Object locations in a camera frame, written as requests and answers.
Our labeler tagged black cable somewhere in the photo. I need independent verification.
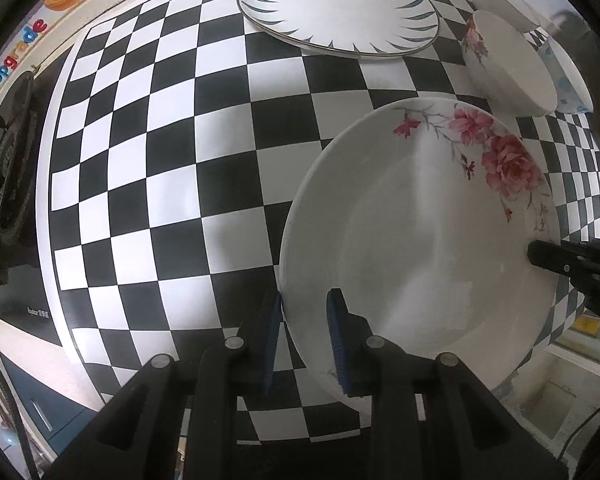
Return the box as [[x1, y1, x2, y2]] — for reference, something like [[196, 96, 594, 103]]
[[555, 406, 600, 461]]

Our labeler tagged pink floral plate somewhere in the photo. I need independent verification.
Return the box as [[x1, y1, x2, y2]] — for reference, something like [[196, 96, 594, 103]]
[[279, 96, 563, 418]]

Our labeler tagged black gas stove burner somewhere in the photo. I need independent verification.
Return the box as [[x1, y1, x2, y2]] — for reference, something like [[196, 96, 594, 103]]
[[0, 55, 71, 348]]

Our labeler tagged dark blue cabinet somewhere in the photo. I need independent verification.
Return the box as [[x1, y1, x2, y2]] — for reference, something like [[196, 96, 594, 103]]
[[0, 347, 103, 463]]

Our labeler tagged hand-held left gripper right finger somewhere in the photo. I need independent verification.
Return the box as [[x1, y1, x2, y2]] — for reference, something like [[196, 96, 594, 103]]
[[326, 288, 572, 480]]

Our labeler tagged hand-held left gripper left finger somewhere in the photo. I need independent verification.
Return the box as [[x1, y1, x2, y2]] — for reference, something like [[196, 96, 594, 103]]
[[40, 290, 283, 480]]

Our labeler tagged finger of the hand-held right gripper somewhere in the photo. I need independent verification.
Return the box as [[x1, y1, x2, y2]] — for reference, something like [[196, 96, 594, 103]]
[[527, 238, 600, 277]]

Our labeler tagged blue floral bowl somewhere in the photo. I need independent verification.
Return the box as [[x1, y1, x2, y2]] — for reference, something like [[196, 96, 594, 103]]
[[535, 35, 595, 116]]

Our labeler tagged black white checkered tablecloth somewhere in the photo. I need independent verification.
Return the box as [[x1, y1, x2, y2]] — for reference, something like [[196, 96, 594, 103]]
[[35, 0, 600, 441]]

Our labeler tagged pink floral bowl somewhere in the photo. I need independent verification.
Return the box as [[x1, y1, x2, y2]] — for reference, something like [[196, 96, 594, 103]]
[[461, 10, 573, 118]]

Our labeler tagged blue leaf pattern plate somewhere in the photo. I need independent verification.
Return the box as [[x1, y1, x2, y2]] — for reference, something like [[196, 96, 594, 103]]
[[236, 0, 441, 58]]

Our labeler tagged plain white bowl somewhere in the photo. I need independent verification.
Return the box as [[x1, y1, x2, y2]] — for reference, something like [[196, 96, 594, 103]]
[[477, 0, 543, 33]]

